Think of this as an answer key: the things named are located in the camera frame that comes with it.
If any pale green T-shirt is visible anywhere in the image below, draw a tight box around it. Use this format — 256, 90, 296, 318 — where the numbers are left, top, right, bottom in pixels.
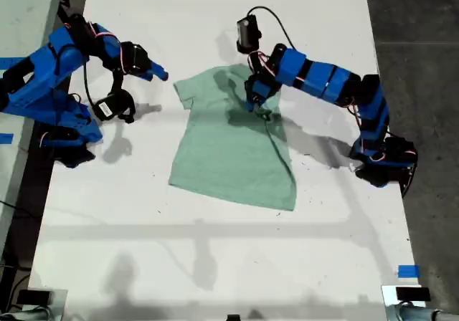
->
167, 62, 298, 213

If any long blue tape strip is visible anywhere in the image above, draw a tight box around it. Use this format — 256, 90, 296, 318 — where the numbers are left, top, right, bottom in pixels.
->
0, 57, 28, 70

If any square blue tape piece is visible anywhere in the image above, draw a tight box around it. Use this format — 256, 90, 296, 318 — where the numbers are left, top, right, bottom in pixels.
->
397, 264, 420, 279

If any shiny metal plate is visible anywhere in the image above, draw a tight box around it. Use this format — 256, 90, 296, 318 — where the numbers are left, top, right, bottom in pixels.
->
381, 284, 431, 307
27, 287, 69, 321

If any small black box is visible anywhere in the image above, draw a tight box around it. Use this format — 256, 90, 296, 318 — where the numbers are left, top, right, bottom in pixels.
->
395, 287, 431, 302
16, 289, 52, 306

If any pale grey clamp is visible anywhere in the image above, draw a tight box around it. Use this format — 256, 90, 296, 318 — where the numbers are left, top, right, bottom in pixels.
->
386, 303, 459, 321
0, 305, 51, 321

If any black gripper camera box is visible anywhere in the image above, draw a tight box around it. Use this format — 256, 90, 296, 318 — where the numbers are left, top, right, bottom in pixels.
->
92, 90, 126, 122
235, 14, 262, 54

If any black camera cable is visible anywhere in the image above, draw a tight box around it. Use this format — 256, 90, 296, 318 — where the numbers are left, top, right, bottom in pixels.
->
82, 61, 98, 109
247, 6, 298, 52

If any black arm base cable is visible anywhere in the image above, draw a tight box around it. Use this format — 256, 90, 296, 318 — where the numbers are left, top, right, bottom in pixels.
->
400, 155, 420, 198

